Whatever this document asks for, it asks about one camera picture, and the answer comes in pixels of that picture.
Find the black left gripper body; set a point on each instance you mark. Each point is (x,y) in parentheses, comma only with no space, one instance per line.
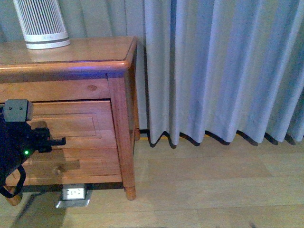
(18,141)

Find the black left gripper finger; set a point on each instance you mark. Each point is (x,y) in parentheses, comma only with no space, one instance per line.
(60,142)

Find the wooden drawer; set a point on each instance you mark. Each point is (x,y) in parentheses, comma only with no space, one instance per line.
(68,166)
(85,124)

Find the floor power socket box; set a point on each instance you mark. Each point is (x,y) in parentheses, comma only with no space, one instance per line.
(74,195)

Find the wooden nightstand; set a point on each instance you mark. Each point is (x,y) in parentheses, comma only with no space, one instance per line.
(88,69)

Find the white ribbed air purifier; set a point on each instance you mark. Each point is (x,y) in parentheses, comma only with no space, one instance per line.
(42,24)

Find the grey-green curtain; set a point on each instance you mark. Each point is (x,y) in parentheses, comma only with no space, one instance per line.
(222,66)

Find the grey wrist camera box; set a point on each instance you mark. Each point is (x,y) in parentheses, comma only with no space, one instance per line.
(18,110)

